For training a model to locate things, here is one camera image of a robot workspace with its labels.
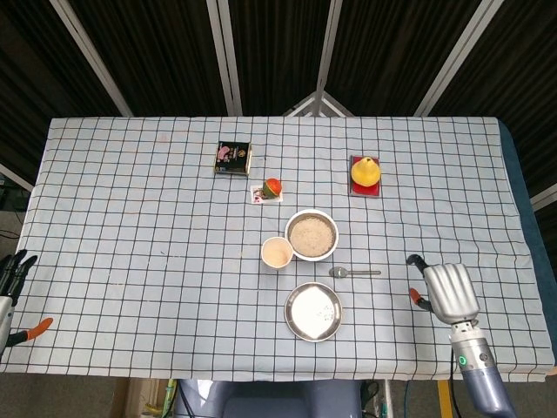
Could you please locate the yellow-green cable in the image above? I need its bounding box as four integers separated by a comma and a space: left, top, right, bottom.
145, 378, 178, 417

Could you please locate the cardboard box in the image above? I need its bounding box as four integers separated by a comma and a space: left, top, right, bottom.
111, 378, 163, 418

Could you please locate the white screen frame post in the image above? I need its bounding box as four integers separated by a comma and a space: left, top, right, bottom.
205, 0, 244, 117
315, 0, 344, 104
413, 0, 495, 118
49, 0, 134, 118

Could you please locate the playing card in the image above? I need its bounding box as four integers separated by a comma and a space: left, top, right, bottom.
250, 185, 284, 205

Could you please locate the yellow toy pear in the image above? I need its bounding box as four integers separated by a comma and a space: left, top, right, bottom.
351, 157, 383, 187

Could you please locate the orange green toy pumpkin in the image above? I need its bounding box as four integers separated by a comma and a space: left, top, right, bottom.
262, 177, 283, 200

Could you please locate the white paper cup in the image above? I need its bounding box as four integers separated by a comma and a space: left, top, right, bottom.
260, 235, 294, 272

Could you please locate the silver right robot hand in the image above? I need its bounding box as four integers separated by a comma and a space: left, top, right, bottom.
406, 253, 481, 326

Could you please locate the blue checkered tablecloth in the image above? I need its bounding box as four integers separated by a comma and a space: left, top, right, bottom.
0, 115, 557, 384

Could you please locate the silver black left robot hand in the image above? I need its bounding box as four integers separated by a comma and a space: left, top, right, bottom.
0, 249, 54, 356

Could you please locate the black luncheon meat tin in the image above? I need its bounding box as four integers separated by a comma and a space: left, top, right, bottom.
212, 140, 253, 176

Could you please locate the metal spoon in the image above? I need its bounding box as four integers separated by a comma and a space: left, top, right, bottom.
328, 266, 382, 279

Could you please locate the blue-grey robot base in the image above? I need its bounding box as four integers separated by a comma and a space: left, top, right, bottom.
173, 377, 363, 418

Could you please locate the shallow metal plate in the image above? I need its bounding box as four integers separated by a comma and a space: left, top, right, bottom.
284, 281, 344, 343

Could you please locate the white bowl of rice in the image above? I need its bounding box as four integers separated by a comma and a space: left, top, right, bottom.
284, 208, 339, 262

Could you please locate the blue table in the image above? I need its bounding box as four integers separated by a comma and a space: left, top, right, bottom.
497, 119, 546, 266

